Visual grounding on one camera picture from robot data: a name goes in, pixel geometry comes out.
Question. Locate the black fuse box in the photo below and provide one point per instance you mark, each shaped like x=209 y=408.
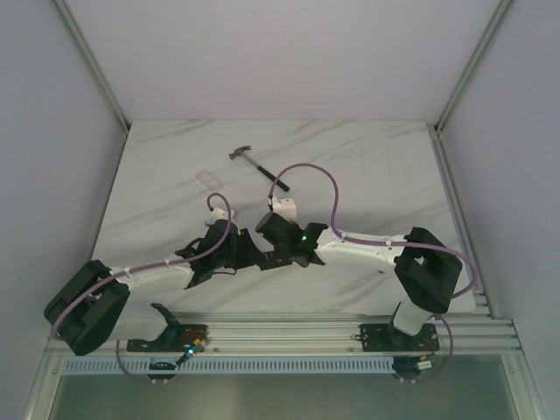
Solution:
x=273 y=260

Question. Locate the aluminium frame post left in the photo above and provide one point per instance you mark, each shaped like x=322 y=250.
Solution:
x=72 y=28

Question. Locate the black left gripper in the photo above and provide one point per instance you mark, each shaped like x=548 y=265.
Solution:
x=244 y=247

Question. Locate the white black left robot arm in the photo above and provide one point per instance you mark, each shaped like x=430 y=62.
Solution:
x=95 y=306

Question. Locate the aluminium front rail base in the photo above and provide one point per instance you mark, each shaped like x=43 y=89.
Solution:
x=333 y=334

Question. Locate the aluminium frame rail right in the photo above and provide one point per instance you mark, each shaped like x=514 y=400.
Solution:
x=475 y=61

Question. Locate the clear plastic fuse box cover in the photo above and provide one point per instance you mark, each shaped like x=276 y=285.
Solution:
x=209 y=180

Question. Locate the white slotted cable duct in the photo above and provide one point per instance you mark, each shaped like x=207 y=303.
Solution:
x=234 y=365

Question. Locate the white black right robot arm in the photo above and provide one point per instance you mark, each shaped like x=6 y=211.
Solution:
x=277 y=222

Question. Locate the claw hammer black handle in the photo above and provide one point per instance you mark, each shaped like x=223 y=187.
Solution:
x=241 y=152

